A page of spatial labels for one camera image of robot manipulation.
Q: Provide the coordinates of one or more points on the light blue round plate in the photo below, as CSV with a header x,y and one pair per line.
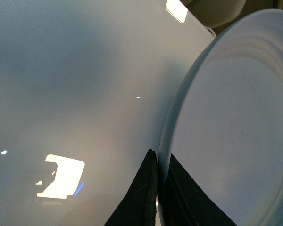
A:
x,y
225,124

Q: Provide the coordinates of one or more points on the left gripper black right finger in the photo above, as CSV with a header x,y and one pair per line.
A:
x,y
183,203

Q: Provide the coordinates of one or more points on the right beige upholstered chair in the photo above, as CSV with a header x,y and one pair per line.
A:
x,y
214,13

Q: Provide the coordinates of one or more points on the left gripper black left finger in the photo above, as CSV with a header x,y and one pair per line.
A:
x,y
138,207

